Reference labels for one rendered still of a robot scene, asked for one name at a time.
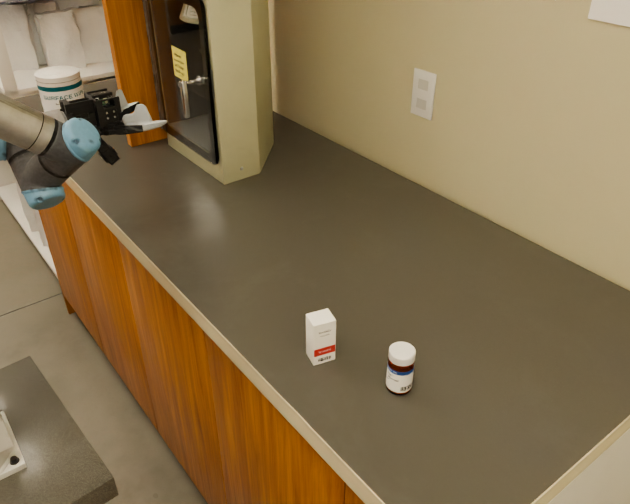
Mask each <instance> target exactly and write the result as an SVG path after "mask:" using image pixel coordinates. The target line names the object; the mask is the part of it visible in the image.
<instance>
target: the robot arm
mask: <svg viewBox="0 0 630 504"><path fill-rule="evenodd" d="M99 91H102V92H99ZM95 92H98V93H95ZM91 93H93V94H91ZM84 97H85V98H81V99H76V100H72V101H67V100H66V99H64V100H59V103H60V107H61V109H60V110H58V109H56V110H51V111H46V112H39V111H37V110H35V109H33V108H31V107H29V106H27V105H25V104H23V103H21V102H18V101H16V100H14V99H12V98H10V97H8V96H6V95H4V94H2V93H0V161H2V160H4V161H6V160H7V161H8V163H9V164H10V167H11V169H12V171H13V173H14V176H15V178H16V180H17V182H18V185H19V187H20V189H21V194H23V195H24V197H25V199H26V201H27V203H28V205H29V207H31V208H32V209H35V210H42V209H48V208H51V207H54V206H56V205H58V204H60V203H61V202H62V201H63V200H64V199H65V196H66V194H65V192H64V187H62V184H63V183H64V182H65V181H66V180H67V179H68V178H69V177H70V176H72V174H73V173H74V172H75V171H77V170H78V169H79V168H80V167H81V166H82V165H83V164H84V163H85V162H87V161H89V160H90V159H91V157H92V156H93V155H94V154H95V153H96V152H97V151H98V152H99V155H100V156H101V159H102V160H104V161H105V162H106V163H110V164H111V165H114V164H115V163H116V162H117V161H118V160H119V159H120V158H119V157H118V153H117V152H116V151H115V149H114V148H113V147H111V146H110V145H108V144H107V143H106V142H105V141H104V140H103V139H102V138H101V137H100V136H101V135H105V136H108V135H115V134H116V135H126V134H133V133H140V132H143V131H148V130H152V129H156V128H159V127H161V126H163V125H165V124H166V123H167V120H156V121H153V120H152V118H151V116H150V114H149V112H148V109H147V107H146V106H145V105H144V104H140V103H139V102H133V103H129V104H128V103H127V101H126V98H125V96H124V94H123V91H122V90H121V89H118V90H117V91H116V97H113V95H112V92H111V91H110V90H107V88H104V89H99V90H94V91H89V92H84ZM133 111H134V112H133ZM131 112H133V113H132V114H130V113H131ZM121 120H123V122H122V121H121Z"/></svg>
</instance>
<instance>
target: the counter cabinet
mask: <svg viewBox="0 0 630 504"><path fill-rule="evenodd" d="M62 187H64V192H65V194H66V196H65V199H64V200H63V201H62V202H61V203H60V204H58V205H56V206H54V207H51V208H48V209H42V210H38V211H39V214H40V218H41V221H42V225H43V228H44V232H45V235H46V239H47V242H48V245H49V249H50V252H51V256H52V259H53V263H54V266H55V270H56V273H57V276H58V280H59V283H60V287H61V290H62V294H63V297H64V301H65V304H66V308H67V311H68V313H69V314H72V313H74V312H76V314H77V315H78V317H79V318H80V319H81V321H82V322H83V324H84V325H85V327H86V328H87V330H88V331H89V332H90V334H91V335H92V337H93V338H94V340H95V341H96V343H97V344H98V346H99V347H100V348H101V350H102V351H103V353H104V354H105V356H106V357H107V359H108V360H109V361H110V363H111V364H112V366H113V367H114V369H115V370H116V372H117V373H118V374H119V376H120V377H121V379H122V380H123V382H124V383H125V385H126V386H127V387H128V389H129V390H130V392H131V393H132V395H133V396H134V398H135V399H136V400H137V402H138V403H139V405H140V406H141V408H142V409H143V411H144V412H145V413H146V415H147V416H148V418H149V419H150V421H151V422H152V424H153V425H154V426H155V428H156V429H157V431H158V432H159V434H160V435H161V437H162V438H163V439H164V441H165V442H166V444H167V445H168V447H169V448H170V450H171V451H172V452H173V454H174V455H175V457H176V458H177V460H178V461H179V463H180V464H181V465H182V467H183V468H184V470H185V471H186V473H187V474H188V476H189V477H190V478H191V480H192V481H193V483H194V484H195V486H196V487H197V489H198V490H199V491H200V493H201V494H202V496H203V497H204V499H205V500H206V502H207V503H208V504H365V503H364V502H363V501H362V500H361V499H360V498H359V497H358V496H357V495H356V494H355V493H354V491H353V490H352V489H351V488H350V487H349V486H348V485H347V484H346V483H345V482H344V481H343V480H342V479H341V478H340V476H339V475H338V474H337V473H336V472H335V471H334V470H333V469H332V468H331V467H330V466H329V465H328V464H327V463H326V461H325V460H324V459H323V458H322V457H321V456H320V455H319V454H318V453H317V452H316V451H315V450H314V449H313V447H312V446H311V445H310V444H309V443H308V442H307V441H306V440H305V439H304V438H303V437H302V436H301V435H300V434H299V432H298V431H297V430H296V429H295V428H294V427H293V426H292V425H291V424H290V423H289V422H288V421H287V420H286V419H285V417H284V416H283V415H282V414H281V413H280V412H279V411H278V410H277V409H276V408H275V407H274V406H273V405H272V404H271V402H270V401H269V400H268V399H267V398H266V397H265V396H264V395H263V394H262V393H261V392H260V391H259V390H258V388H257V387H256V386H255V385H254V384H253V383H252V382H251V381H250V380H249V379H248V378H247V377H246V376H245V375H244V373H243V372H242V371H241V370H240V369H239V368H238V367H237V366H236V365H235V364H234V363H233V362H232V361H231V360H230V358H229V357H228V356H227V355H226V354H225V353H224V352H223V351H222V350H221V349H220V348H219V347H218V346H217V345H216V343H215V342H214V341H213V340H212V339H211V338H210V337H209V336H208V335H207V334H206V333H205V332H204V331H203V329H202V328H201V327H200V326H199V325H198V324H197V323H196V322H195V321H194V320H193V319H192V318H191V317H190V316H189V314H188V313H187V312H186V311H185V310H184V309H183V308H182V307H181V306H180V305H179V304H178V303H177V302H176V301H175V299H174V298H173V297H172V296H171V295H170V294H169V293H168V292H167V291H166V290H165V289H164V288H163V287H162V285H161V284H160V283H159V282H158V281H157V280H156V279H155V278H154V277H153V276H152V275H151V274H150V273H149V272H148V270H147V269H146V268H145V267H144V266H143V265H142V264H141V263H140V262H139V261H138V260H137V259H136V258H135V257H134V255H133V254H132V253H131V252H130V251H129V250H128V249H127V248H126V247H125V246H124V245H123V244H122V243H121V241H120V240H119V239H118V238H117V237H116V236H115V235H114V234H113V233H112V232H111V231H110V230H109V229H108V228H107V226H106V225H105V224H104V223H103V222H102V221H101V220H100V219H99V218H98V217H97V216H96V215H95V214H94V213H93V211H92V210H91V209H90V208H89V207H88V206H87V205H86V204H85V203H84V202H83V201H82V200H81V199H80V197H79V196H78V195H77V194H76V193H75V192H74V191H73V190H72V189H71V188H70V187H69V186H68V185H67V184H66V182H64V183H63V184H62ZM548 504H630V428H629V429H628V430H627V431H626V432H625V433H624V434H623V435H622V436H621V437H620V438H619V439H617V440H616V441H615V442H614V443H613V444H612V445H611V446H610V447H609V448H608V449H607V450H605V451H604V452H603V453H602V454H601V455H600V456H599V457H598V458H597V459H596V460H595V461H593V462H592V463H591V464H590V465H589V466H588V467H587V468H586V469H585V470H584V471H583V472H581V473H580V474H579V475H578V476H577V477H576V478H575V479H574V480H573V481H572V482H571V483H569V484H568V485H567V486H566V487H565V488H564V489H563V490H562V491H561V492H560V493H559V494H558V495H556V496H555V497H554V498H553V499H552V500H551V501H550V502H549V503H548Z"/></svg>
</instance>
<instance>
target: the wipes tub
mask: <svg viewBox="0 0 630 504"><path fill-rule="evenodd" d="M34 75H35V79H36V83H37V87H38V91H39V95H40V98H41V102H42V106H43V110H44V112H46V111H51V110H56V109H58V110H60V109H61V107H60V103H59V100H64V99H66V100H67V101H72V100H76V99H81V98H85V97H84V90H83V85H82V80H81V76H80V71H79V69H78V68H77V67H74V66H65V65H62V66H52V67H47V68H43V69H40V70H38V71H37V72H35V74H34Z"/></svg>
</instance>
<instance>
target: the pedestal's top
mask: <svg viewBox="0 0 630 504"><path fill-rule="evenodd" d="M1 411H4V412H5V415H6V417H7V420H8V422H9V425H10V427H11V429H12V432H13V434H14V437H15V439H16V442H17V444H18V446H19V449H20V451H21V454H22V456H23V459H24V461H25V464H26V466H27V467H26V468H24V469H22V470H20V471H18V472H16V473H14V474H12V475H10V476H8V477H6V478H4V479H2V480H0V504H105V503H106V502H108V501H110V500H111V499H113V498H114V497H116V496H118V490H117V487H116V483H115V480H114V477H113V475H112V474H111V473H110V471H109V470H108V468H107V467H106V465H105V464H104V462H103V461H102V460H101V458H100V457H99V455H98V454H97V452H96V451H95V449H94V448H93V446H92V445H91V444H90V442H89V441H88V439H87V438H86V436H85V435H84V433H83V432H82V431H81V429H80V428H79V426H78V425H77V423H76V422H75V420H74V419H73V417H72V416H71V415H70V413H69V412H68V410H67V409H66V407H65V406H64V404H63V403H62V402H61V400H60V399H59V397H58V396H57V394H56V393H55V391H54V390H53V389H52V387H51V386H50V384H49V383H48V381H47V380H46V378H45V377H44V375H43V374H42V373H41V371H40V370H39V368H38V367H37V365H36V364H35V362H34V361H33V360H32V358H31V357H30V356H28V357H26V358H24V359H21V360H19V361H17V362H15V363H13V364H10V365H8V366H6V367H4V368H1V369H0V412H1Z"/></svg>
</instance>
